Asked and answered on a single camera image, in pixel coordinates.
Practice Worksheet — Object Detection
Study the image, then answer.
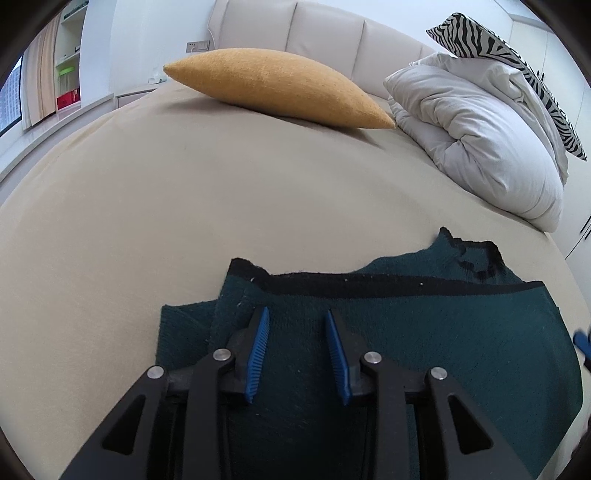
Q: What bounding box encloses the beige curtain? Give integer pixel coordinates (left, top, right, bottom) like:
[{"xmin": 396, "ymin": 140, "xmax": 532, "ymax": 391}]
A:
[{"xmin": 20, "ymin": 16, "xmax": 61, "ymax": 128}]

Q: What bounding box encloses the white folded duvet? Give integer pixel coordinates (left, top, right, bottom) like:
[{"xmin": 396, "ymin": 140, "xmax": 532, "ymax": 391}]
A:
[{"xmin": 383, "ymin": 52, "xmax": 570, "ymax": 232}]

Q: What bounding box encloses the bed with beige sheet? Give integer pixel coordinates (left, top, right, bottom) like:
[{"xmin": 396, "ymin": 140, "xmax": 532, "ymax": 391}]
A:
[{"xmin": 0, "ymin": 82, "xmax": 586, "ymax": 480}]

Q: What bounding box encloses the white nightstand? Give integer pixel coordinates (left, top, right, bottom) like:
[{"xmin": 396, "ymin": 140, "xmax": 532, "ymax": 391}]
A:
[{"xmin": 115, "ymin": 78, "xmax": 161, "ymax": 110}]

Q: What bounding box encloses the yellow pillow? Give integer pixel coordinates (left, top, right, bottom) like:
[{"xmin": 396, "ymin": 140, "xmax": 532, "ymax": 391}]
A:
[{"xmin": 163, "ymin": 47, "xmax": 397, "ymax": 130}]

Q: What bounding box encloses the cream padded headboard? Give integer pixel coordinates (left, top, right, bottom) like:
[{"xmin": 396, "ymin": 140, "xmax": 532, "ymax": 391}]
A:
[{"xmin": 209, "ymin": 0, "xmax": 438, "ymax": 100}]

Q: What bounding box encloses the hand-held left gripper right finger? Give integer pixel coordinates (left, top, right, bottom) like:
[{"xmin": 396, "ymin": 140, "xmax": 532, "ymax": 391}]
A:
[{"xmin": 324, "ymin": 308, "xmax": 532, "ymax": 480}]

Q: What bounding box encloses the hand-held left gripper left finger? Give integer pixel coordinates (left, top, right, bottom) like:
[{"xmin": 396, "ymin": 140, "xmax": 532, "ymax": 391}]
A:
[{"xmin": 60, "ymin": 307, "xmax": 271, "ymax": 480}]

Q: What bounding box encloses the zebra print pillow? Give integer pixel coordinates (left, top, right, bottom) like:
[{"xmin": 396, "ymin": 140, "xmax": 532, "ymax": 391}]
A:
[{"xmin": 426, "ymin": 13, "xmax": 588, "ymax": 161}]

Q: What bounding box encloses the dark green sweater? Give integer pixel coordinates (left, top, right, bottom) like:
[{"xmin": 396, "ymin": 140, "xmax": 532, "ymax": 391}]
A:
[{"xmin": 159, "ymin": 227, "xmax": 583, "ymax": 480}]

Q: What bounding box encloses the white window ledge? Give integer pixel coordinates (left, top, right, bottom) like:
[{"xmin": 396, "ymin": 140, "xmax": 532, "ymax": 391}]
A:
[{"xmin": 0, "ymin": 94, "xmax": 116, "ymax": 191}]

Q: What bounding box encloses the white wall shelf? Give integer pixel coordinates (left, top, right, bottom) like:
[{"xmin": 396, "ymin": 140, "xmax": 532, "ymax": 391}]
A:
[{"xmin": 54, "ymin": 0, "xmax": 89, "ymax": 112}]

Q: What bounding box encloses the black framed window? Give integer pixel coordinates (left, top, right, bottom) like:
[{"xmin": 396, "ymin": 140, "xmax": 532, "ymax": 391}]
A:
[{"xmin": 0, "ymin": 54, "xmax": 24, "ymax": 138}]

